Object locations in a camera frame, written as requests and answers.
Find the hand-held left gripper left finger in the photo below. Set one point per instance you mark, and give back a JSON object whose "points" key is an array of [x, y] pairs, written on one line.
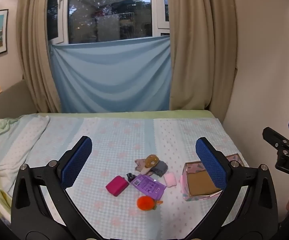
{"points": [[77, 163]]}

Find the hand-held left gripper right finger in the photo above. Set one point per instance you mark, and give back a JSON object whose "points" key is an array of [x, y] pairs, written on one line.
{"points": [[210, 163]]}

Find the patterned cardboard box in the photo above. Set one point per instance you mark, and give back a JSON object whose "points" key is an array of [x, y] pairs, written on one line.
{"points": [[200, 185]]}

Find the pink soft roll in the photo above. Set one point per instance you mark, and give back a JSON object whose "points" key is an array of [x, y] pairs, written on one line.
{"points": [[170, 180]]}

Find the magenta pouch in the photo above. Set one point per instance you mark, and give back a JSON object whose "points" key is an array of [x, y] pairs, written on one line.
{"points": [[117, 186]]}

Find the black patterned band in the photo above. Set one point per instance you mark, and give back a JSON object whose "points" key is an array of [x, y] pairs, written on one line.
{"points": [[130, 177]]}

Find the brown plush toy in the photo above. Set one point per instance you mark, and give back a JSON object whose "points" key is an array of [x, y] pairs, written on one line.
{"points": [[152, 160]]}

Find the purple packet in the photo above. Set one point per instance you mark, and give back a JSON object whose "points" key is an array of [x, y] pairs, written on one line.
{"points": [[148, 186]]}

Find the orange plush ball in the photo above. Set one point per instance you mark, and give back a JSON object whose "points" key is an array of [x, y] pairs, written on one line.
{"points": [[145, 203]]}

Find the grey folded cloth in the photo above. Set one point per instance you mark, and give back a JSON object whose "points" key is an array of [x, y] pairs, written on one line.
{"points": [[160, 169]]}

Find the pink folded cloth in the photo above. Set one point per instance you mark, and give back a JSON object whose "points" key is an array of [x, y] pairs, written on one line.
{"points": [[140, 165]]}

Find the light blue pillow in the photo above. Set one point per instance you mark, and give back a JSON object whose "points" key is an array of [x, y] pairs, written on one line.
{"points": [[12, 152]]}

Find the light green bed sheet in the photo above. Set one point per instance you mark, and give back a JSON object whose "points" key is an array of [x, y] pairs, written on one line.
{"points": [[124, 114]]}

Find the beige headboard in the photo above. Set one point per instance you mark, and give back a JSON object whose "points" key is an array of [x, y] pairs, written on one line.
{"points": [[14, 101]]}

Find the light blue hanging cloth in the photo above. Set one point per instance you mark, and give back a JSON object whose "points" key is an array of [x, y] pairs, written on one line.
{"points": [[109, 80]]}

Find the beige curtain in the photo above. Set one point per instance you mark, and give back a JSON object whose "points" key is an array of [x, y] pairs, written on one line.
{"points": [[199, 55], [34, 55]]}

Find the white framed window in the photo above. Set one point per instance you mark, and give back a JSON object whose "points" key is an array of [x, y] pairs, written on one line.
{"points": [[109, 12]]}

